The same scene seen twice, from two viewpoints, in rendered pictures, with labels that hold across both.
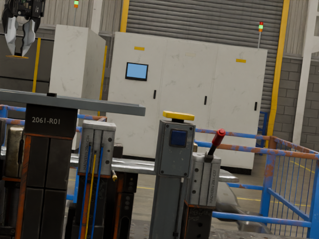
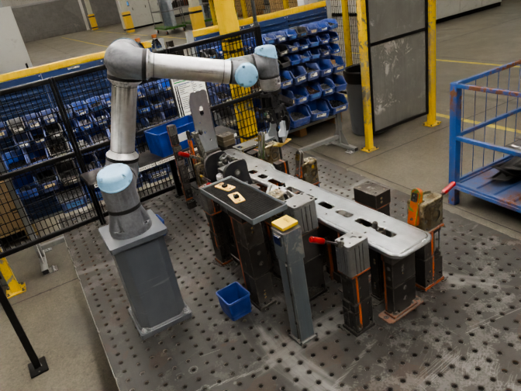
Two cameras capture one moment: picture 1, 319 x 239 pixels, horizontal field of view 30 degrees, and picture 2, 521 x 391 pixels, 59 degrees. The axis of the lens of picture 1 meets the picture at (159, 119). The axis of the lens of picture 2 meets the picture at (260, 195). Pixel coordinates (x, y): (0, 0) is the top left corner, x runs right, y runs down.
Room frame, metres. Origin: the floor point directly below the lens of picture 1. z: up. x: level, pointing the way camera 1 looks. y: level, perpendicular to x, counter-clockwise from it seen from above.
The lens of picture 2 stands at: (0.73, -1.15, 1.85)
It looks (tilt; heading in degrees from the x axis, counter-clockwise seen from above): 26 degrees down; 67
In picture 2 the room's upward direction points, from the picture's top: 11 degrees counter-clockwise
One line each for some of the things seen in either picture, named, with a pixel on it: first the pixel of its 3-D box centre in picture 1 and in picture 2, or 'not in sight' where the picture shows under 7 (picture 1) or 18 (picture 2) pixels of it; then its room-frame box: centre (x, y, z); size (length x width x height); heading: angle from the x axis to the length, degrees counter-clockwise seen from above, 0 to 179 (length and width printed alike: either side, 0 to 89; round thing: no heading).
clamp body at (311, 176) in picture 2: not in sight; (310, 193); (1.69, 0.57, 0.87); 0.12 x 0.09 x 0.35; 7
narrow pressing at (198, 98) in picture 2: not in sight; (203, 122); (1.46, 1.21, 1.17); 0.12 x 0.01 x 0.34; 7
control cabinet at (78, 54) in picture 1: (78, 77); not in sight; (10.41, 1.50, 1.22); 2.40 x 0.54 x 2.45; 179
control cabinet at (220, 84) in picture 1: (184, 89); not in sight; (9.56, -0.35, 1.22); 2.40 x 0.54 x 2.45; 93
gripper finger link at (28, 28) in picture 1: (29, 38); (281, 133); (1.48, 0.34, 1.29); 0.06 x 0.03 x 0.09; 29
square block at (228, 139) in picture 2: not in sight; (230, 163); (1.57, 1.24, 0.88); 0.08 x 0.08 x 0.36; 7
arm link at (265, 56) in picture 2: not in sight; (266, 61); (1.47, 0.36, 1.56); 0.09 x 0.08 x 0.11; 163
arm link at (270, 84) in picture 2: not in sight; (270, 83); (1.48, 0.36, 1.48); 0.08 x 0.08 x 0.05
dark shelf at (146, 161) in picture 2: not in sight; (163, 153); (1.23, 1.36, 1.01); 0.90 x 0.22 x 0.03; 7
